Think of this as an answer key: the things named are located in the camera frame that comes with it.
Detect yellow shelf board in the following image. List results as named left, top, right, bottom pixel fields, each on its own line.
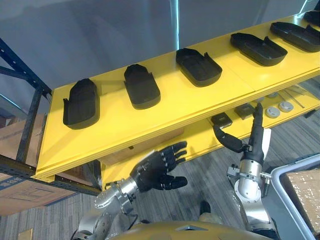
left=99, top=93, right=320, bottom=191
left=31, top=11, right=320, bottom=183

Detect thin metal rods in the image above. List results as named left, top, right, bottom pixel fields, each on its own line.
left=281, top=86, right=307, bottom=109

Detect small black square part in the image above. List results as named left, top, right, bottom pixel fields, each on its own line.
left=234, top=104, right=254, bottom=120
left=210, top=112, right=233, bottom=126

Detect cardboard box with blue print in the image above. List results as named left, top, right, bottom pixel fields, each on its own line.
left=0, top=172, right=77, bottom=216

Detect plain cardboard box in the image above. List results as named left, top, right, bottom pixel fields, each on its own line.
left=0, top=113, right=47, bottom=167

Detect gold robot torso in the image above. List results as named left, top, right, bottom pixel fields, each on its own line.
left=109, top=219, right=276, bottom=240

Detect brown cardboard sheet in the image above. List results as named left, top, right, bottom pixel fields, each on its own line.
left=285, top=169, right=320, bottom=235

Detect dark blue rack frame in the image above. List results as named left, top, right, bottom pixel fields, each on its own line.
left=0, top=37, right=102, bottom=196

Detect small cardboard piece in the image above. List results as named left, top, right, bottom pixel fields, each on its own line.
left=16, top=227, right=34, bottom=240

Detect robot dark foot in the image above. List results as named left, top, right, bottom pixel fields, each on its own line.
left=199, top=199, right=212, bottom=216

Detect black plastic housing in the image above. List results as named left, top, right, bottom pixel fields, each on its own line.
left=62, top=78, right=101, bottom=130
left=229, top=32, right=289, bottom=67
left=123, top=64, right=162, bottom=111
left=175, top=47, right=223, bottom=88
left=303, top=10, right=320, bottom=27
left=269, top=21, right=320, bottom=53

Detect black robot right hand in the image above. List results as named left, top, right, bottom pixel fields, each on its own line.
left=212, top=102, right=272, bottom=165

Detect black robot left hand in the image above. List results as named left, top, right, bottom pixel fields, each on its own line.
left=129, top=140, right=189, bottom=194

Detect cardboard box under shelf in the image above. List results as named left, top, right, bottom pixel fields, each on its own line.
left=99, top=127, right=186, bottom=166

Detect grey plastic bin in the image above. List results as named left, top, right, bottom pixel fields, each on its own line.
left=265, top=152, right=320, bottom=240

